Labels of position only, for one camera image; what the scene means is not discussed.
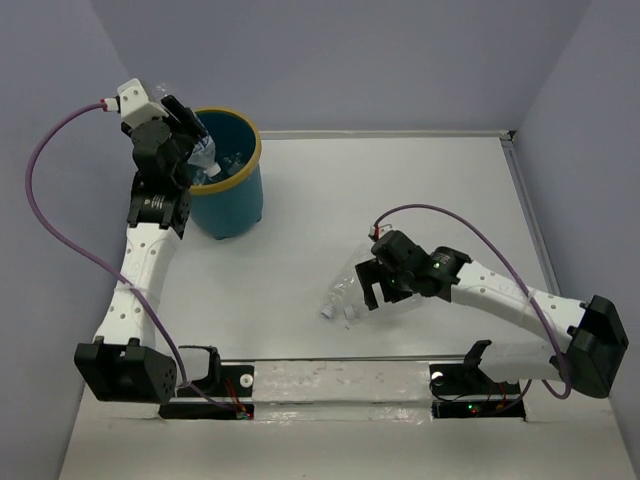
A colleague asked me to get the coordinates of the crushed clear plastic bottle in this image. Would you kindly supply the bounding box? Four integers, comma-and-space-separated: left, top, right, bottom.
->
319, 243, 384, 324

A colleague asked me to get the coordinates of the clear bottle green white label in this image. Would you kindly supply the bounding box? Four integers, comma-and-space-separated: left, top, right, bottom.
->
188, 107, 222, 183

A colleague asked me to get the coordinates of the clear bottle white cap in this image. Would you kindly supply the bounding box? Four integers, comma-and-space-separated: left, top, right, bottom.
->
342, 293, 423, 323

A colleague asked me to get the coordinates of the small bottle black cap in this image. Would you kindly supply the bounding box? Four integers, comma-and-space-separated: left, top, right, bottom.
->
220, 152, 246, 177

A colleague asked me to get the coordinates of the clear wide-mouth plastic jar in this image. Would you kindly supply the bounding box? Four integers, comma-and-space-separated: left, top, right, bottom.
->
192, 170, 211, 186

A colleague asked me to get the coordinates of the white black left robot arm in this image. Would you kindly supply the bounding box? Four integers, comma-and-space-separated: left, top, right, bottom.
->
74, 95, 221, 404

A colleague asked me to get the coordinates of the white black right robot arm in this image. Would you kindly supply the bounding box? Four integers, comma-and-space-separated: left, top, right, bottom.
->
355, 230, 629, 399

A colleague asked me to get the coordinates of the teal bin yellow rim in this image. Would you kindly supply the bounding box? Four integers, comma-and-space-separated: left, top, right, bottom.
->
191, 107, 264, 240

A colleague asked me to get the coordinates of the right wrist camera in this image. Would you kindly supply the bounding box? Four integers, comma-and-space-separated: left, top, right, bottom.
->
368, 223, 393, 242

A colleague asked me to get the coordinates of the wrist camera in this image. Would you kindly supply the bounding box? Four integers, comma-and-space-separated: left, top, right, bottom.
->
368, 223, 393, 242
100, 78, 168, 129

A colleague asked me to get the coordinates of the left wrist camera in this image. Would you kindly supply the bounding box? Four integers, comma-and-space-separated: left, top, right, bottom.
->
100, 78, 168, 129

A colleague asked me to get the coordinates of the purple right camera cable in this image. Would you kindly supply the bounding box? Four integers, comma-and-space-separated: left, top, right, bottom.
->
372, 202, 574, 401

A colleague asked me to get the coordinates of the purple camera cable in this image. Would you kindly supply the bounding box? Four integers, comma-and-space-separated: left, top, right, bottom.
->
25, 99, 251, 416
372, 202, 574, 401

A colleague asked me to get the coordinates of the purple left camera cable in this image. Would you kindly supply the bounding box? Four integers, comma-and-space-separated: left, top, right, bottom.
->
25, 99, 251, 416

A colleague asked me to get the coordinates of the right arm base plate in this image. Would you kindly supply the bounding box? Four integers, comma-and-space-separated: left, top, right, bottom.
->
429, 363, 526, 420

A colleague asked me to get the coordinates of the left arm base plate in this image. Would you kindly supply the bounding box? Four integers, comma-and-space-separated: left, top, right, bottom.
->
158, 363, 255, 421

